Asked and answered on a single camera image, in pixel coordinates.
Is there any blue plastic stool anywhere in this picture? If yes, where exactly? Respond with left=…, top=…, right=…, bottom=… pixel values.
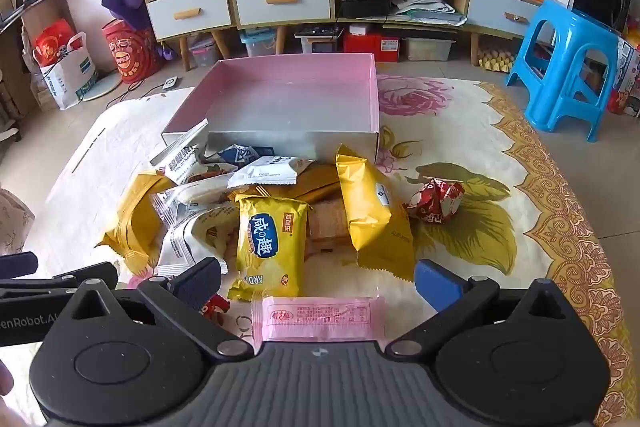
left=505, top=0, right=633, bottom=142

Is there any red triangular snack packet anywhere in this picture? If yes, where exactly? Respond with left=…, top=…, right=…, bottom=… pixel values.
left=402, top=177, right=466, bottom=224

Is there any yellow egg tray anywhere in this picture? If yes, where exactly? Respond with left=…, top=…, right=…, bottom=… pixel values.
left=477, top=47, right=517, bottom=72

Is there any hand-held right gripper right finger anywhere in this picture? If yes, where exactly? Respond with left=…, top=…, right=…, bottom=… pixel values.
left=385, top=258, right=576, bottom=358

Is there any pink snack packet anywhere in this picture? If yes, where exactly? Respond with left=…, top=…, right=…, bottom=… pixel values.
left=252, top=296, right=386, bottom=355

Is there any clear rice cracker packet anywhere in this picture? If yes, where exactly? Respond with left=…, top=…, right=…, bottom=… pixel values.
left=152, top=184, right=236, bottom=228

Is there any white snack packet grey print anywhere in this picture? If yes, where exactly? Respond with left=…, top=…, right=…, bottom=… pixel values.
left=227, top=155, right=316, bottom=188

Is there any red plastic bag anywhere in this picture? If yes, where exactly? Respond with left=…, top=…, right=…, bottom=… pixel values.
left=34, top=19, right=76, bottom=68

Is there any grey electronic device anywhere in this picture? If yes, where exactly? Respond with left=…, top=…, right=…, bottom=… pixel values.
left=295, top=27, right=343, bottom=54

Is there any wooden computer desk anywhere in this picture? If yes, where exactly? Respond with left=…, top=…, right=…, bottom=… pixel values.
left=0, top=0, right=76, bottom=108

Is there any clear wafer packet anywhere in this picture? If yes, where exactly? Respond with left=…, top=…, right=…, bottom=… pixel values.
left=305, top=202, right=351, bottom=258

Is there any low wooden tv stand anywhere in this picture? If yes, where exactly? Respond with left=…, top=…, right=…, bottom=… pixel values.
left=332, top=0, right=556, bottom=68

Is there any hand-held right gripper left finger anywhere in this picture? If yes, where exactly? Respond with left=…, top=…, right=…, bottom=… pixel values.
left=65, top=257, right=253, bottom=358

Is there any small clear storage bin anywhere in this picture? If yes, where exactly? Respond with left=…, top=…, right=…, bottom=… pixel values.
left=189, top=39, right=221, bottom=68

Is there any white round disc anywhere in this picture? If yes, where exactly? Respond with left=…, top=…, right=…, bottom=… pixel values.
left=80, top=69, right=122, bottom=102

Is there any red cylindrical gift box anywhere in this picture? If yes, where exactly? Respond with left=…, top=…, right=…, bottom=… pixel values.
left=102, top=19, right=163, bottom=84

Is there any printed cardboard box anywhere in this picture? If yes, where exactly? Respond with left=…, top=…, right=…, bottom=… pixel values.
left=607, top=34, right=640, bottom=115

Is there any white striped snack packet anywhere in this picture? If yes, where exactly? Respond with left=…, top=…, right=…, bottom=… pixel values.
left=157, top=202, right=241, bottom=278

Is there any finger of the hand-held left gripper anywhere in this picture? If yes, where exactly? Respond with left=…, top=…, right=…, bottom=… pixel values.
left=0, top=262, right=118, bottom=300
left=0, top=252, right=39, bottom=280

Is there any small red snack packet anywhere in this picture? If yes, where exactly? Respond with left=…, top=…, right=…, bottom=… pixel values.
left=200, top=294, right=231, bottom=323

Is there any blue lid storage bin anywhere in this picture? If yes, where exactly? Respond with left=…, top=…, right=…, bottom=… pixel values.
left=240, top=28, right=277, bottom=58

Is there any red cardboard box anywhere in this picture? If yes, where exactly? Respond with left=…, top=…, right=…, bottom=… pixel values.
left=342, top=32, right=401, bottom=62

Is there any tan golden bar packet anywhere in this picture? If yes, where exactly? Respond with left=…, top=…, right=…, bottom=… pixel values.
left=285, top=162, right=341, bottom=204

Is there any pink cardboard box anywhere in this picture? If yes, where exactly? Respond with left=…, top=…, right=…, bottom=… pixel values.
left=161, top=53, right=381, bottom=165

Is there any pile of loose papers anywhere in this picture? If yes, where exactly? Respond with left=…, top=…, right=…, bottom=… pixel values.
left=390, top=0, right=468, bottom=26

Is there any wooden drawer cabinet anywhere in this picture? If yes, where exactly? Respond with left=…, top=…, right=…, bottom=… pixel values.
left=227, top=0, right=337, bottom=58

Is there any yellow biscuit packet blue print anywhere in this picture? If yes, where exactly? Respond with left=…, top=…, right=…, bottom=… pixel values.
left=228, top=194, right=308, bottom=303

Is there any blue and white snack packet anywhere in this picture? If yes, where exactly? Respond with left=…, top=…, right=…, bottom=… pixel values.
left=217, top=144, right=276, bottom=168

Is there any white paper bag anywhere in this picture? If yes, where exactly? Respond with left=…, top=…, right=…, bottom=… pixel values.
left=32, top=32, right=101, bottom=110

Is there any floral printed blanket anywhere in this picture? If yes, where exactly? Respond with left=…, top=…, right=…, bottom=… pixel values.
left=30, top=74, right=633, bottom=427

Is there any black box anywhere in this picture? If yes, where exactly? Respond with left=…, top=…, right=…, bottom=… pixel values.
left=341, top=0, right=391, bottom=18

